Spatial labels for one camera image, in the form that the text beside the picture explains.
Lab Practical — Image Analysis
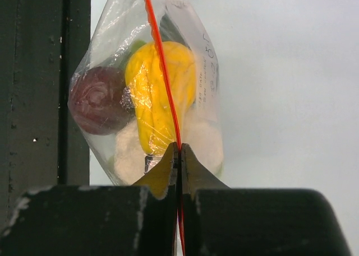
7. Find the green avocado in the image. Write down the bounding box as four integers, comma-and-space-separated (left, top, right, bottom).
159, 13, 188, 47

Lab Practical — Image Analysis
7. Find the clear zip top bag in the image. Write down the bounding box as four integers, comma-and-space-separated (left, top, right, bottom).
67, 0, 225, 255

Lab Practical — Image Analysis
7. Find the lime green fruit piece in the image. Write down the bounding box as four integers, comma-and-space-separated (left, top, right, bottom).
121, 40, 146, 70

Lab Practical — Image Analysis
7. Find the white cauliflower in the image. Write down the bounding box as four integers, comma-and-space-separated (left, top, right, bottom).
109, 106, 224, 185

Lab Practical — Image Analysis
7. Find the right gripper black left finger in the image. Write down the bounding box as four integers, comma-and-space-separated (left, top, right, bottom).
1, 144, 178, 255

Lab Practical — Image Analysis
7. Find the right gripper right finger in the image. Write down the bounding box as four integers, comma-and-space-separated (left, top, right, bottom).
180, 144, 351, 255

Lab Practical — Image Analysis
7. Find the yellow pepper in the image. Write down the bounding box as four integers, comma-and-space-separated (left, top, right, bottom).
125, 41, 196, 156

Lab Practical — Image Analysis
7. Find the dark red plum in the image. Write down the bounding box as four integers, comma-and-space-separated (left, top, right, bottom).
68, 66, 135, 136

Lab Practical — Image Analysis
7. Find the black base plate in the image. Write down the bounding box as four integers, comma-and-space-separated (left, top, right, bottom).
1, 0, 91, 225

